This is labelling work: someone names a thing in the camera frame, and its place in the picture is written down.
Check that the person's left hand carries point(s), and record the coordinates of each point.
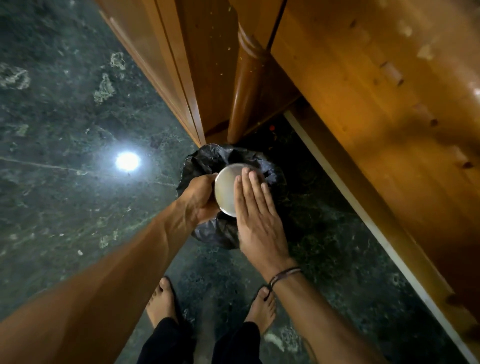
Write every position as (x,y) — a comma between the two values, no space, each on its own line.
(197,200)

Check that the person's right hand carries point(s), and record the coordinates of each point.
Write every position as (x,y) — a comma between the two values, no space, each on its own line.
(260,232)

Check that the person's left thumb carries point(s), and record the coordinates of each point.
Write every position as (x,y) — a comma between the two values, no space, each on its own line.
(210,177)

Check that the person's right little finger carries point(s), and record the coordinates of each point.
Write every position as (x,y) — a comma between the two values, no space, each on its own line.
(269,200)

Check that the person's right middle finger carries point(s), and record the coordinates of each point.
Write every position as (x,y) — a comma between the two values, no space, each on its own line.
(248,191)

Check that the round steel bowl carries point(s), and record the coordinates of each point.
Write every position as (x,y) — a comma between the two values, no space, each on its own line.
(225,189)

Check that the person's left forearm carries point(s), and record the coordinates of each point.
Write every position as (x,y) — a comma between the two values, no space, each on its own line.
(112,285)

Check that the person's right forearm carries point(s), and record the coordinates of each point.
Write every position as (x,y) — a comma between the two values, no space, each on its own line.
(318,322)

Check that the black plastic garbage bag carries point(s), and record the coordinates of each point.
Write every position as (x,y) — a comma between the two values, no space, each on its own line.
(208,159)

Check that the turned wooden furniture leg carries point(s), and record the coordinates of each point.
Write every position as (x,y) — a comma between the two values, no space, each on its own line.
(245,86)

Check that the person's right foot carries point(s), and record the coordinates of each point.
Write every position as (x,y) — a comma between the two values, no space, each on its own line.
(262,311)

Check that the person's foot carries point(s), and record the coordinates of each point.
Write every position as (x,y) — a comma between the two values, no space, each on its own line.
(162,303)
(262,311)

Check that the wooden cabinet door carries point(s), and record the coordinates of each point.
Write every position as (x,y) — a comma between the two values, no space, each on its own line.
(172,56)

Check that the person's left foot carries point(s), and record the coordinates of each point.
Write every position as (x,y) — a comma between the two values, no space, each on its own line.
(162,303)

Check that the black trouser right leg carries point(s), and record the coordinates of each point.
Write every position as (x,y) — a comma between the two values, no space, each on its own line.
(238,345)

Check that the black trouser leg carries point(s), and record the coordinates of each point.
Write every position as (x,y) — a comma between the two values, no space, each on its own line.
(238,345)
(167,345)

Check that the knotty pine wooden table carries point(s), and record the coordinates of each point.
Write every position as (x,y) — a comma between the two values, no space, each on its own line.
(393,112)

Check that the black trouser left leg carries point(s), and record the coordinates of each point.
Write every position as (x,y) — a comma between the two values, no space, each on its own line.
(167,345)

